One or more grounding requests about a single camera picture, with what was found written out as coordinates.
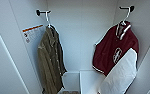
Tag white inner shelf unit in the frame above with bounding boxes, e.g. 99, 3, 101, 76
61, 68, 106, 94

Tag pale clothes hanger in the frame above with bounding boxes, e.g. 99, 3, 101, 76
43, 11, 58, 32
115, 7, 133, 38

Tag white sticker orange band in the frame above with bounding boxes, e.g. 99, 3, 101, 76
22, 24, 46, 45

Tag black rail bracket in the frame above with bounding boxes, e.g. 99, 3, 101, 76
35, 9, 52, 17
118, 5, 136, 14

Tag dark grey hanging garment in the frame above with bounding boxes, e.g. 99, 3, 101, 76
36, 25, 68, 94

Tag red jacket white sleeves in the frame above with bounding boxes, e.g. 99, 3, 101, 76
91, 20, 140, 94

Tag pale perforated basket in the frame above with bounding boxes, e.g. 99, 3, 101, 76
62, 90, 80, 94

